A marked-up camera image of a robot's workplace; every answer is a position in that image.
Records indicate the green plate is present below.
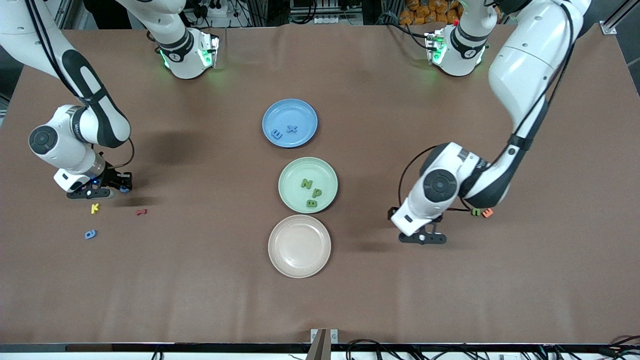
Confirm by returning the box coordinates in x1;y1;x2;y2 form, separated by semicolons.
278;156;339;215

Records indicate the brown table cover sheet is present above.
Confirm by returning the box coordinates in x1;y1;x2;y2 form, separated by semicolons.
0;22;640;346

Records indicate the beige plate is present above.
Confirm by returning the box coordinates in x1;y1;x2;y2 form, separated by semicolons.
267;214;332;279

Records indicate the blue plate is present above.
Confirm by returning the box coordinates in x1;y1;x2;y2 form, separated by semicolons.
262;98;319;149

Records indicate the power strip with black plugs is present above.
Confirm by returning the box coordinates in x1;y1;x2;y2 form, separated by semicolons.
192;0;230;28

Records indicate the bag of oranges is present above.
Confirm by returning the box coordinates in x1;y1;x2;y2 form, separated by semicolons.
400;0;463;27

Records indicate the white power strip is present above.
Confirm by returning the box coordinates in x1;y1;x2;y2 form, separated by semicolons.
313;14;363;26

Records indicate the grey metal bracket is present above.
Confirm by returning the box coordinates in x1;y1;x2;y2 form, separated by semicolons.
306;328;339;360

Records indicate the black table edge rail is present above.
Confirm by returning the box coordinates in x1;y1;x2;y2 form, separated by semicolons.
0;342;640;354

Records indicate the aluminium frame profile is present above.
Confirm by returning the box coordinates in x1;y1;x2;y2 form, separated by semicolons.
601;0;640;36

